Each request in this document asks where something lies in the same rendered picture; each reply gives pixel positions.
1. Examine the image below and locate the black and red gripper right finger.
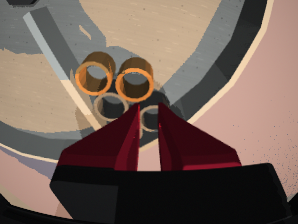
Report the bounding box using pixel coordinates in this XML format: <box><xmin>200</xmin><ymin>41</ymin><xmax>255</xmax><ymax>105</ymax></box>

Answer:
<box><xmin>158</xmin><ymin>102</ymin><xmax>242</xmax><ymax>171</ymax></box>

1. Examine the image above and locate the bronze bushing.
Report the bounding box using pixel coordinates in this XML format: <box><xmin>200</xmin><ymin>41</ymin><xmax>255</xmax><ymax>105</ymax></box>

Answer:
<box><xmin>75</xmin><ymin>51</ymin><xmax>116</xmax><ymax>95</ymax></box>
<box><xmin>115</xmin><ymin>57</ymin><xmax>154</xmax><ymax>102</ymax></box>

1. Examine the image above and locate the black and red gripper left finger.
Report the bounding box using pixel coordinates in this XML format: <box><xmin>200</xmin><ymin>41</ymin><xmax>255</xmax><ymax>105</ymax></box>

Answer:
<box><xmin>56</xmin><ymin>103</ymin><xmax>140</xmax><ymax>171</ymax></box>

